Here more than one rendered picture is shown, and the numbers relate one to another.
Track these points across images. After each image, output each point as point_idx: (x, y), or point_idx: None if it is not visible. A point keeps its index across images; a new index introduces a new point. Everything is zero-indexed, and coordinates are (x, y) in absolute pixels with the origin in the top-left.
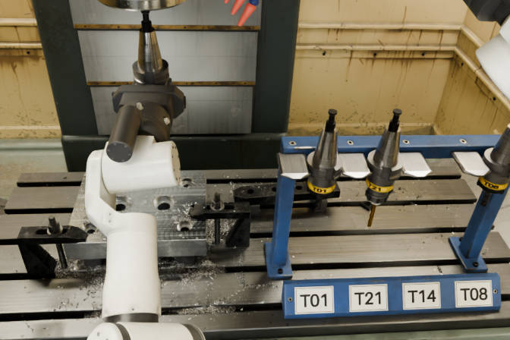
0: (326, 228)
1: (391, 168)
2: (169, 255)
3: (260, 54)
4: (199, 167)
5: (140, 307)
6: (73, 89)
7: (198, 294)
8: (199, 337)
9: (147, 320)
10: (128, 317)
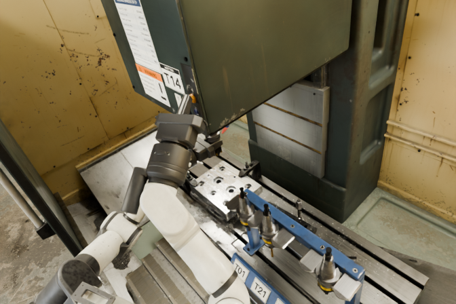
0: (294, 248)
1: (264, 232)
2: (216, 211)
3: (330, 138)
4: (298, 182)
5: (128, 214)
6: (252, 121)
7: (215, 233)
8: (134, 235)
9: (129, 220)
10: (125, 215)
